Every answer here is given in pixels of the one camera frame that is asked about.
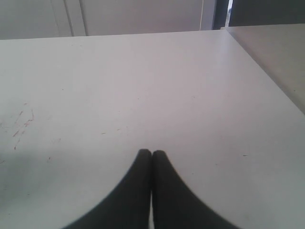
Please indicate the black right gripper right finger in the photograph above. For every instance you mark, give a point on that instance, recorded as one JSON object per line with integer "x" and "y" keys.
{"x": 174, "y": 205}

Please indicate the white cabinet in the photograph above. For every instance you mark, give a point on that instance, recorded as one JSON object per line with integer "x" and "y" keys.
{"x": 20, "y": 19}

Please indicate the beige side table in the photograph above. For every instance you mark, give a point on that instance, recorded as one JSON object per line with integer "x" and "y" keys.
{"x": 280, "y": 51}

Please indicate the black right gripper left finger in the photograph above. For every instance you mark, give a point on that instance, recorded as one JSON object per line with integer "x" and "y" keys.
{"x": 128, "y": 205}

